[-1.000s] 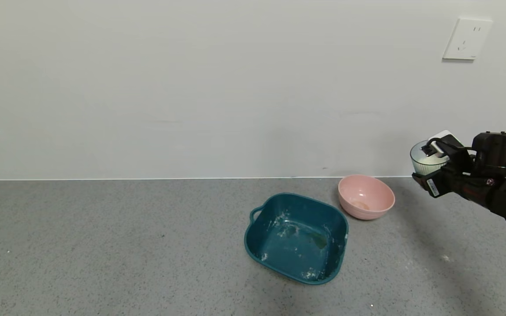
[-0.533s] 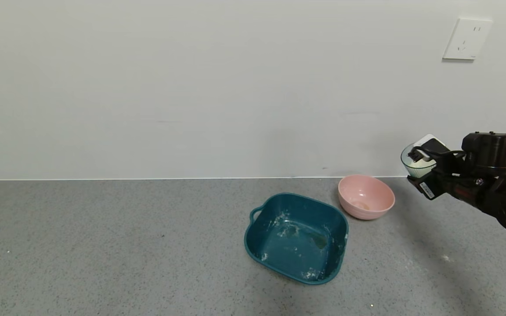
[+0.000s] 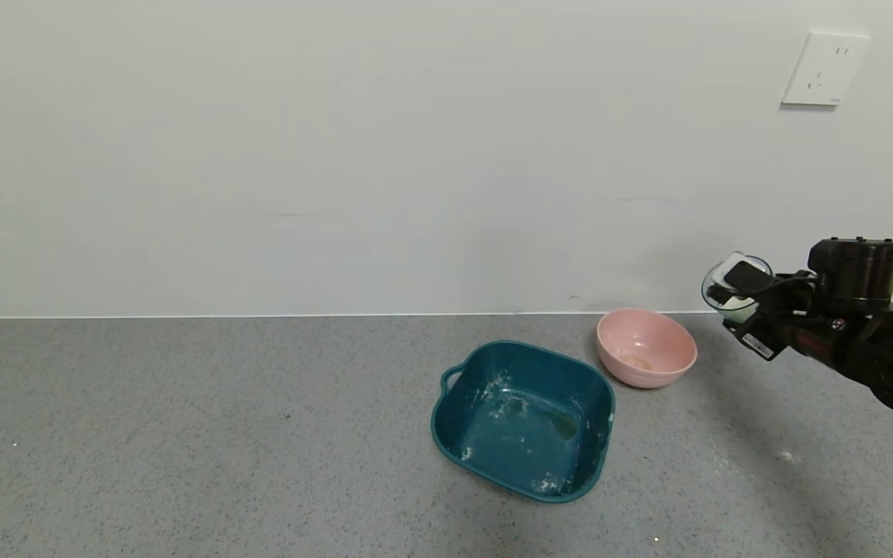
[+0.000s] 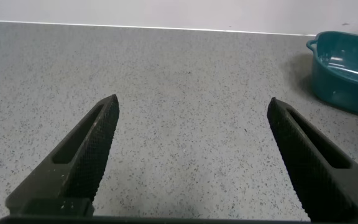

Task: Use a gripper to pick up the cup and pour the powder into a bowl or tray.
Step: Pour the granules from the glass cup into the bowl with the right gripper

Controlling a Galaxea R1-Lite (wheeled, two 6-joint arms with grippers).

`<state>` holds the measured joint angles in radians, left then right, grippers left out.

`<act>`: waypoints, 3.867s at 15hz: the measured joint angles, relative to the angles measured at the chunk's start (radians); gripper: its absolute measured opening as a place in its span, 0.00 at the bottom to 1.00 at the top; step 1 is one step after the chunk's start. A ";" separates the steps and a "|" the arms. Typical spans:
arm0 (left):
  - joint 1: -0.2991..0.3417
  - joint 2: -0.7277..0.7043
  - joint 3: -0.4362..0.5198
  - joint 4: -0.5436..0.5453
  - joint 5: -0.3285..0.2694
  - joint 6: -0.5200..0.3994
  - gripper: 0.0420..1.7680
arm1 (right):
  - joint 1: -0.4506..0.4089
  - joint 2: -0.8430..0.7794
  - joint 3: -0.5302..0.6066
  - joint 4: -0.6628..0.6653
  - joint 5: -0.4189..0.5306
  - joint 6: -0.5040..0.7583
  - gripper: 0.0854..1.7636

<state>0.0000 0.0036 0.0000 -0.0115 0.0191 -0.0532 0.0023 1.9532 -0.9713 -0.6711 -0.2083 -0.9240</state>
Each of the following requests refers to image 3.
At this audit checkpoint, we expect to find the clear ribbed plastic cup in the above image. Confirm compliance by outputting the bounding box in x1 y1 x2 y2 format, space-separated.
701 252 775 325

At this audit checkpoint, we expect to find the teal square plastic basin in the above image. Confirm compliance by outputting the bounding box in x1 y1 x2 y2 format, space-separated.
430 340 616 504

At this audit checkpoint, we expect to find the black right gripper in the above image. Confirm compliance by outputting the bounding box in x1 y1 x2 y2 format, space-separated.
705 283 839 362

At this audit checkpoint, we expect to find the white wall socket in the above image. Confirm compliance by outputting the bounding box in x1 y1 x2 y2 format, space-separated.
781 32 871 108

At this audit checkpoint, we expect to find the pink plastic bowl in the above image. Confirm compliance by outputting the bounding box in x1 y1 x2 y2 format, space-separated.
596 308 698 390

